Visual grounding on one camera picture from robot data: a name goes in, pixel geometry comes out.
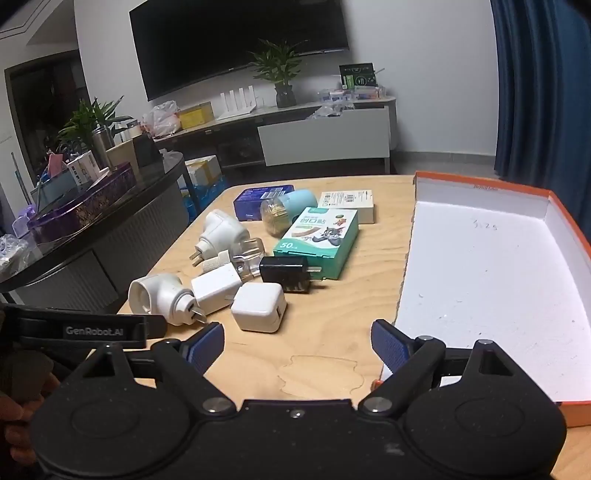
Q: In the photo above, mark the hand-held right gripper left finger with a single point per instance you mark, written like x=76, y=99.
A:
x=205, y=346

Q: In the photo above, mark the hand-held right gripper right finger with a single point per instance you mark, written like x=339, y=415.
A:
x=390, y=344

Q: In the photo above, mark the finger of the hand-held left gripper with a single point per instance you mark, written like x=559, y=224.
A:
x=154, y=326

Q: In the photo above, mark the white green-leaf plug adapter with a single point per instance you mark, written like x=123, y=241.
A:
x=161, y=295

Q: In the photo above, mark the white wall charger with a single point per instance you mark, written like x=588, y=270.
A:
x=214, y=288

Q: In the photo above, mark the white cube charger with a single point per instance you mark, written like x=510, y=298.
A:
x=256, y=307

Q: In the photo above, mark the clear plastic bag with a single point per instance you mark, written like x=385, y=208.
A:
x=11, y=254
x=249, y=258

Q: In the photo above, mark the black wall charger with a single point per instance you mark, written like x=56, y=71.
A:
x=284, y=272

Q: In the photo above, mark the orange white cardboard box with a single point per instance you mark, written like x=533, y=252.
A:
x=485, y=286

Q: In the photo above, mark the green bandage box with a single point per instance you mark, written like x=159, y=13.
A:
x=318, y=240

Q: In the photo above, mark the blue box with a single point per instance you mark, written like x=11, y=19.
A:
x=254, y=203

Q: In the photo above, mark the light blue toothpick jar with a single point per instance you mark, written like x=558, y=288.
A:
x=295, y=203

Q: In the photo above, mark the person's left hand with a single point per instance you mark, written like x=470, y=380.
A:
x=14, y=415

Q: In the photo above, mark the dark round table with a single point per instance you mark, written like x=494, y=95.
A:
x=92, y=249

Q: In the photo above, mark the crumpled clear plastic bag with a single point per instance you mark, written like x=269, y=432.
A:
x=11, y=254

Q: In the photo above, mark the purple tin box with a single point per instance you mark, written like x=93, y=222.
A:
x=87, y=207

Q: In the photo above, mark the blue water bottle pack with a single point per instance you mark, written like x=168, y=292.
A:
x=203, y=196

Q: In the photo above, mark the small white printed box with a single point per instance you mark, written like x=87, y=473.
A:
x=83, y=168

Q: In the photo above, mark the yellow white carton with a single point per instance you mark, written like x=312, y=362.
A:
x=203, y=170

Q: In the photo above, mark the brown cardboard box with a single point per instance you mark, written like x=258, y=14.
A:
x=122, y=154

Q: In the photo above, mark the dark box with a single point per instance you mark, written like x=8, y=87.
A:
x=147, y=150

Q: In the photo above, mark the metal cup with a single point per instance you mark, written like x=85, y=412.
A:
x=102, y=147

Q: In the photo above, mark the white plastic bag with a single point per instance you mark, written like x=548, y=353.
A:
x=161, y=120

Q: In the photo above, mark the green leafy plant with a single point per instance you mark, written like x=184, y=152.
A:
x=92, y=120

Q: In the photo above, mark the yellow box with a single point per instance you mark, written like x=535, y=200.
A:
x=196, y=117

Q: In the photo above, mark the white open drawer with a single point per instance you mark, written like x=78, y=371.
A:
x=323, y=138

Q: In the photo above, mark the white router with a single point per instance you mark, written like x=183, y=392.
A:
x=238, y=104

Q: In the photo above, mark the clear bag of parts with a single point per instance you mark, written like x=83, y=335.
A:
x=330, y=110

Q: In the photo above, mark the clear plastic containers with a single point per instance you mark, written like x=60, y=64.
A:
x=355, y=94

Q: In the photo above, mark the white television cabinet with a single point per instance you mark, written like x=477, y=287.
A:
x=300, y=108

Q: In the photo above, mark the bamboo plant in dark vase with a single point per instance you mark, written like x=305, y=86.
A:
x=284, y=92

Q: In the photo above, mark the green black box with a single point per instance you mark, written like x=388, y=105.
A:
x=358, y=76

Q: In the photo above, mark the blue curtain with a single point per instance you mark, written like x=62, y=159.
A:
x=540, y=92

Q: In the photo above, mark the black wall television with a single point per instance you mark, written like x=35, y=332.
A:
x=231, y=37

